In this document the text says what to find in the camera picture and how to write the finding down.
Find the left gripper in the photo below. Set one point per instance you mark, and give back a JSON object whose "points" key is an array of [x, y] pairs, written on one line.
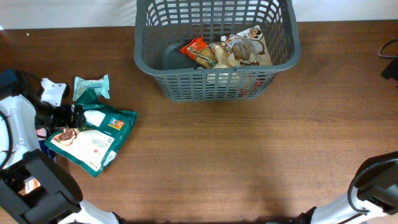
{"points": [[65, 120]]}

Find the mint green snack bar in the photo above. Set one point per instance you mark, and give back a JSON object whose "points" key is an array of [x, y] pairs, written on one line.
{"points": [[100, 86]]}

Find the green food pouch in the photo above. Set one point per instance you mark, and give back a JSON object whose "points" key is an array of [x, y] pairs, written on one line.
{"points": [[94, 145]]}

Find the multicolour tissue pack bundle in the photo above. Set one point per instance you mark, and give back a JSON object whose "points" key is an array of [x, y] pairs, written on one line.
{"points": [[43, 137]]}

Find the orange spaghetti pasta package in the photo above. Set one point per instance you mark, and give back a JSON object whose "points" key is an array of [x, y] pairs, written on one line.
{"points": [[230, 52]]}

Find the beige dried mushroom bag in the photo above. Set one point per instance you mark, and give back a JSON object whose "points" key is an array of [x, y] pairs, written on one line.
{"points": [[236, 79]]}

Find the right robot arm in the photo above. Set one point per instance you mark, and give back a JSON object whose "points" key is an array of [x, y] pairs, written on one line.
{"points": [[372, 193]]}

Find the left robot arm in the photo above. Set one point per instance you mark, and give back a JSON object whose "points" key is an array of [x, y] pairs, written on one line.
{"points": [[59, 198]]}

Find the grey plastic lattice basket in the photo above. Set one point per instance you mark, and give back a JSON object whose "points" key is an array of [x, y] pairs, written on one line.
{"points": [[164, 27]]}

